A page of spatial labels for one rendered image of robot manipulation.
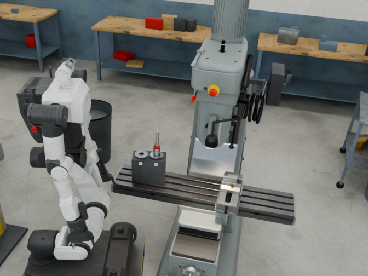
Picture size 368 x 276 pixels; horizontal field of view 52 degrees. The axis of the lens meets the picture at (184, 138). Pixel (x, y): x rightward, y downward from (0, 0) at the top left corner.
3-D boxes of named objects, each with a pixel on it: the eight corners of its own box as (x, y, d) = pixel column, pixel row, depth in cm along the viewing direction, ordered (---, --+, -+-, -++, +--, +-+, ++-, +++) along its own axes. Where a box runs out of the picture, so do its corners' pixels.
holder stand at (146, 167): (164, 184, 256) (165, 160, 246) (131, 183, 256) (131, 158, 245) (165, 173, 266) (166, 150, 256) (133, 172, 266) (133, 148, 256)
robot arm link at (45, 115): (33, 137, 168) (29, 109, 162) (39, 127, 176) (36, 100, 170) (59, 138, 169) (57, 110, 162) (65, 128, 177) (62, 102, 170)
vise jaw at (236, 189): (239, 195, 241) (240, 190, 239) (219, 191, 243) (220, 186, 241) (240, 189, 246) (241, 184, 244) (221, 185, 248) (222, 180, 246)
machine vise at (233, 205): (237, 216, 234) (240, 202, 228) (213, 211, 237) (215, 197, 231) (243, 182, 263) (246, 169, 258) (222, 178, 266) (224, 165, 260)
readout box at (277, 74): (280, 107, 236) (287, 75, 224) (265, 104, 237) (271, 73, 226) (280, 93, 252) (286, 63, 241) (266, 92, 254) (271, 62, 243)
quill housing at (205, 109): (226, 152, 226) (233, 104, 209) (193, 147, 229) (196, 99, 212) (230, 136, 242) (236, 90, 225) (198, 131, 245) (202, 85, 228)
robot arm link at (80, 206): (65, 228, 194) (59, 211, 189) (70, 214, 204) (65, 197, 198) (87, 226, 194) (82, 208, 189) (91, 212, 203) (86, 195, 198)
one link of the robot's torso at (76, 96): (22, 157, 186) (8, 90, 167) (42, 122, 215) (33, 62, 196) (82, 159, 187) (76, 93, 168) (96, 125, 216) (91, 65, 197)
